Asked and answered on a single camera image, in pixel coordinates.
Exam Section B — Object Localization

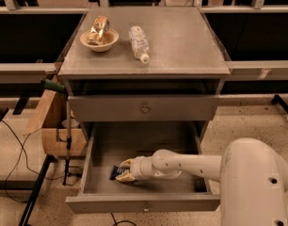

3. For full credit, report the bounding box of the black metal stand leg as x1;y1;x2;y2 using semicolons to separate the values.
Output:
18;155;55;226

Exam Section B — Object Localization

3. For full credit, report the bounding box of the cardboard box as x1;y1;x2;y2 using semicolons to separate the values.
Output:
24;77;67;157

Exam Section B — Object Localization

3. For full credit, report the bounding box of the crumpled gold snack bag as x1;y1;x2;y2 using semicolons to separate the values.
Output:
88;16;110;44

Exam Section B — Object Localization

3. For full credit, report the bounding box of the beige bowl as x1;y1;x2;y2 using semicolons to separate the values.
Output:
80;29;120;53

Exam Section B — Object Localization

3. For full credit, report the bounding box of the black floor cable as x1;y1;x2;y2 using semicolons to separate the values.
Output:
0;120;67;204

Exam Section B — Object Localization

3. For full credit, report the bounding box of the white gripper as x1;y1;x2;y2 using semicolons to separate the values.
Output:
116;156;151;183

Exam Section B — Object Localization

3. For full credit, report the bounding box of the blue rxbar blueberry bar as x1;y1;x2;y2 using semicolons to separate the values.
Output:
110;166;123;181

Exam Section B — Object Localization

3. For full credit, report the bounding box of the green-handled grabber stick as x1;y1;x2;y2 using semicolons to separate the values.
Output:
40;78;72;186

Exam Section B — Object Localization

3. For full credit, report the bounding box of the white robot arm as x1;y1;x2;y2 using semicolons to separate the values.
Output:
112;137;288;226

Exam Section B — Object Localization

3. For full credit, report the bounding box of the closed grey top drawer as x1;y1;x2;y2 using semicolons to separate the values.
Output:
69;95;220;121

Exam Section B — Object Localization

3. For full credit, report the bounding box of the open grey middle drawer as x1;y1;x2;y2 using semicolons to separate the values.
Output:
66;121;220;214

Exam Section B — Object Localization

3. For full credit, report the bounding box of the clear plastic water bottle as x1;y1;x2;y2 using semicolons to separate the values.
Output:
129;25;150;64

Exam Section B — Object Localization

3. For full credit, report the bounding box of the grey metal railing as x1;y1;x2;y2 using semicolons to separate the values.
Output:
0;0;288;83

